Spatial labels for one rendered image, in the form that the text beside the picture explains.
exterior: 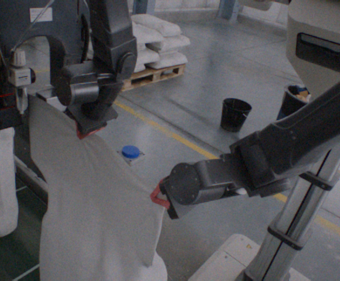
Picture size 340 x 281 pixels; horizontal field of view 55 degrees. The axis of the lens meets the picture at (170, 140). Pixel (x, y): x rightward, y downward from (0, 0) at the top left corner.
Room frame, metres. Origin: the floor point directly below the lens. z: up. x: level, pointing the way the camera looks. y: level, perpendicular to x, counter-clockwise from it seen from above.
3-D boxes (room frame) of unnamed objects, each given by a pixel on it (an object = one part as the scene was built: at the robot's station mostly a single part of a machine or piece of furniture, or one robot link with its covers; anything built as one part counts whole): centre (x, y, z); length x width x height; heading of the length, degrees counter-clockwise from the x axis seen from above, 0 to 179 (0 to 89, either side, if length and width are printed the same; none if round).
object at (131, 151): (0.93, 0.13, 0.84); 0.06 x 0.06 x 0.02
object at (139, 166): (0.93, 0.13, 0.81); 0.08 x 0.08 x 0.06; 56
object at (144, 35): (3.65, 0.65, 0.56); 0.66 x 0.42 x 0.15; 146
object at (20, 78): (0.68, 0.37, 1.14); 0.05 x 0.04 x 0.16; 146
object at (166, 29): (4.30, 0.51, 0.56); 0.67 x 0.43 x 0.15; 56
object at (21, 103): (0.67, 0.37, 1.11); 0.03 x 0.03 x 0.06
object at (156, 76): (4.01, 0.67, 0.07); 1.20 x 0.82 x 0.14; 148
